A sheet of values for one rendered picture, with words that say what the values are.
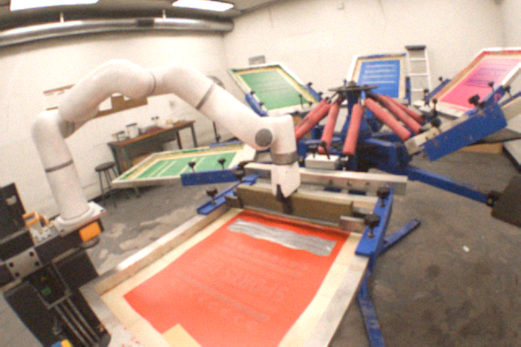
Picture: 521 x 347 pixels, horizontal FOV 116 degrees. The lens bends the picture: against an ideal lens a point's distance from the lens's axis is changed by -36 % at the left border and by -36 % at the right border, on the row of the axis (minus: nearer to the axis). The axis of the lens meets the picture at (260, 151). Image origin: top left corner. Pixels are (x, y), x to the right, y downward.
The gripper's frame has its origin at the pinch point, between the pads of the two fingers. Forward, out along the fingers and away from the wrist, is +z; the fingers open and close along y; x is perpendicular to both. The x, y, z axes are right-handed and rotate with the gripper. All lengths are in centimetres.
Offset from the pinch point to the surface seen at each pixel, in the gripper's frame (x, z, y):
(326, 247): 16.0, 5.4, 9.6
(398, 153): 27, 1, -60
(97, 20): -344, -179, -88
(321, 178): 2.3, -0.8, -20.2
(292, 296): 15.9, 6.0, 28.3
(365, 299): 18, 95, -50
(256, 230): -7.0, 5.3, 9.9
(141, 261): -25.7, 3.1, 41.2
